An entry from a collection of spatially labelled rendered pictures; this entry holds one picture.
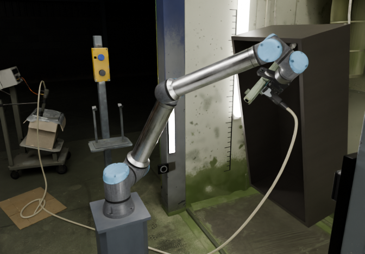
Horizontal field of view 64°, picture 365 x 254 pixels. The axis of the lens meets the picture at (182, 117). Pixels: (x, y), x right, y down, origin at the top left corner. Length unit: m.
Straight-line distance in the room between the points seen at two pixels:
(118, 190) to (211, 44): 1.45
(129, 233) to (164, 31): 1.47
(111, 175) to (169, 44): 1.17
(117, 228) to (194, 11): 1.69
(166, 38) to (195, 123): 0.78
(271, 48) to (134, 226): 1.21
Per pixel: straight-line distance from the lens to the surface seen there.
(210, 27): 2.56
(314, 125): 1.80
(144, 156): 1.79
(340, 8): 3.02
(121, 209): 1.80
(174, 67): 2.42
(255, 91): 1.64
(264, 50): 1.26
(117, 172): 1.72
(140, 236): 1.87
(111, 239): 1.82
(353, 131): 3.18
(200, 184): 2.89
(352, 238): 0.72
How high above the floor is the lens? 1.67
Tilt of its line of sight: 16 degrees down
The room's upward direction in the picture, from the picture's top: straight up
